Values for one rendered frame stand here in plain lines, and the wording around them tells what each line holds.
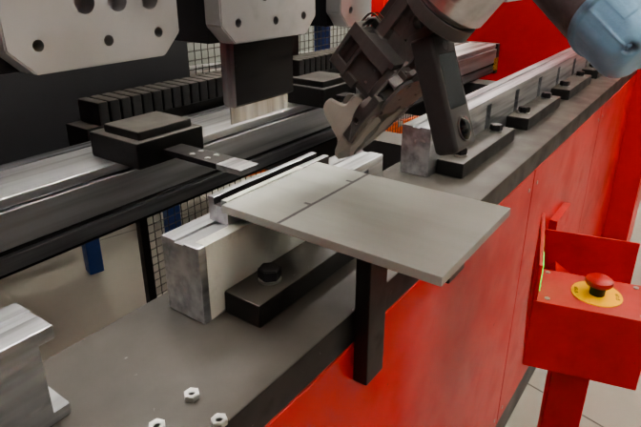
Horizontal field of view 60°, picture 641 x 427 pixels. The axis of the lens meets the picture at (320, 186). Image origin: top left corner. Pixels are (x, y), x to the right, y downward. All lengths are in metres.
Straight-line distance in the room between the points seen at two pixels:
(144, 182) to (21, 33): 0.47
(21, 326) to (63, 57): 0.22
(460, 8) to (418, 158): 0.58
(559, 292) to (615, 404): 1.12
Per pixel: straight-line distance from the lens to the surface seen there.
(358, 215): 0.59
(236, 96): 0.62
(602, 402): 2.02
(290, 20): 0.63
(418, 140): 1.05
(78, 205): 0.82
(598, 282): 0.93
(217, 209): 0.65
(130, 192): 0.86
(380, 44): 0.56
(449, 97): 0.55
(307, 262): 0.69
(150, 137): 0.81
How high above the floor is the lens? 1.25
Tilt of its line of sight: 22 degrees down
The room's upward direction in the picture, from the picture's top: straight up
